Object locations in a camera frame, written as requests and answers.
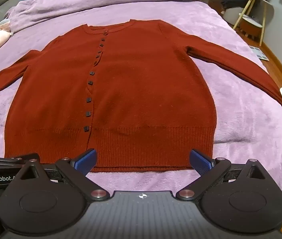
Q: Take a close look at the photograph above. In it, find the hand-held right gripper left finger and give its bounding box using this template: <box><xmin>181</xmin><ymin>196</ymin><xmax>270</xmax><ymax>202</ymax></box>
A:
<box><xmin>11</xmin><ymin>148</ymin><xmax>110</xmax><ymax>201</ymax></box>

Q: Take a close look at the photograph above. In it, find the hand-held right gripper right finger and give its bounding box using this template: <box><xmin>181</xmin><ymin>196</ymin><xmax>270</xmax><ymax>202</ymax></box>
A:
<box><xmin>176</xmin><ymin>149</ymin><xmax>272</xmax><ymax>201</ymax></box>

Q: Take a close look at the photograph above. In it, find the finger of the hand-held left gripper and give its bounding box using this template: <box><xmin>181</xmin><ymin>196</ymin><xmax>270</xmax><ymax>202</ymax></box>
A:
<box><xmin>0</xmin><ymin>155</ymin><xmax>26</xmax><ymax>168</ymax></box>

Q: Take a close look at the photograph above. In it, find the red knit cardigan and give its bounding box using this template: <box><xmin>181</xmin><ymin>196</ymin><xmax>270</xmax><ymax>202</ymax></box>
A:
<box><xmin>0</xmin><ymin>19</ymin><xmax>282</xmax><ymax>173</ymax></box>

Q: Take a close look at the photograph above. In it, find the dark clothes pile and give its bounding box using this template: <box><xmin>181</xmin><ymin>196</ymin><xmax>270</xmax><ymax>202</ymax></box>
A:
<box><xmin>221</xmin><ymin>0</ymin><xmax>252</xmax><ymax>12</ymax></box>

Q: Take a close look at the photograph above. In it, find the purple bed sheet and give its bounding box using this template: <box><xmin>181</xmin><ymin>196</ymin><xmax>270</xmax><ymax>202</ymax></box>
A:
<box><xmin>0</xmin><ymin>0</ymin><xmax>282</xmax><ymax>205</ymax></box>

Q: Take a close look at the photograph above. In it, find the magazine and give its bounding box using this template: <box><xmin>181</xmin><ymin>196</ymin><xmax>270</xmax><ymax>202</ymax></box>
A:
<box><xmin>249</xmin><ymin>46</ymin><xmax>270</xmax><ymax>61</ymax></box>

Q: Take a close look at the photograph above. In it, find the round wooden stool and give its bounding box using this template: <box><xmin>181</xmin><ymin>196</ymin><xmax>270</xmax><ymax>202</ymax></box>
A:
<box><xmin>238</xmin><ymin>15</ymin><xmax>264</xmax><ymax>39</ymax></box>

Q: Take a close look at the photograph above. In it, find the purple duvet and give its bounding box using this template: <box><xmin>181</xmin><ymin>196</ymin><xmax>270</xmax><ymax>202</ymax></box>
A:
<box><xmin>7</xmin><ymin>0</ymin><xmax>206</xmax><ymax>33</ymax></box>

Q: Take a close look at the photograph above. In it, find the side table with yellow legs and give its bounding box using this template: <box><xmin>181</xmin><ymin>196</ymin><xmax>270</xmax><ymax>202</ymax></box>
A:
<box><xmin>233</xmin><ymin>0</ymin><xmax>273</xmax><ymax>46</ymax></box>

